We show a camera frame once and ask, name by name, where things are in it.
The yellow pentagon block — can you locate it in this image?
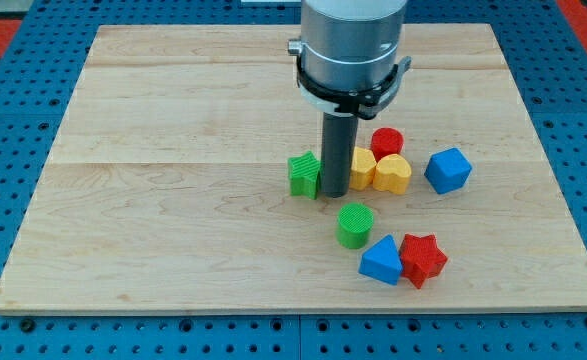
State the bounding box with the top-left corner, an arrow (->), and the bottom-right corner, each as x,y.
349,147 -> 377,190

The red cylinder block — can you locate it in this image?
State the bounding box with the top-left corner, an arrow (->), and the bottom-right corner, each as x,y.
370,127 -> 404,161

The yellow heart block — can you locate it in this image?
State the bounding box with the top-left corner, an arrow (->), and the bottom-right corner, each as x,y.
372,154 -> 412,195

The green cylinder block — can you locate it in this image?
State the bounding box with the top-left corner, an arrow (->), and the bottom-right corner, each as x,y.
336,203 -> 374,249

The blue cube block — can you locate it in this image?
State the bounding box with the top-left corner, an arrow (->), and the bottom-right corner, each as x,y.
424,147 -> 473,194

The black clamp ring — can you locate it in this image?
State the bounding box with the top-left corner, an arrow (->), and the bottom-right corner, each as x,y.
295,53 -> 413,121

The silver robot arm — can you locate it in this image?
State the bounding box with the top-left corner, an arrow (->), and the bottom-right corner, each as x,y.
288,0 -> 411,120

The green star block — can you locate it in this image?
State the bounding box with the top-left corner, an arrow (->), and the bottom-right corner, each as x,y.
287,151 -> 320,200

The red star block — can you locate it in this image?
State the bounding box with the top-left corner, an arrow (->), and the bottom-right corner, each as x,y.
399,234 -> 448,289

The blue triangle block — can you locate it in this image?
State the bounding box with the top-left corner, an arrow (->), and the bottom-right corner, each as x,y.
358,234 -> 403,286

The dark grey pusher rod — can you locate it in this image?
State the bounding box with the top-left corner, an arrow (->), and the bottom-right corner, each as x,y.
320,113 -> 358,198

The wooden board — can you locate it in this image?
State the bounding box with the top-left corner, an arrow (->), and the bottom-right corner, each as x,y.
0,24 -> 587,316

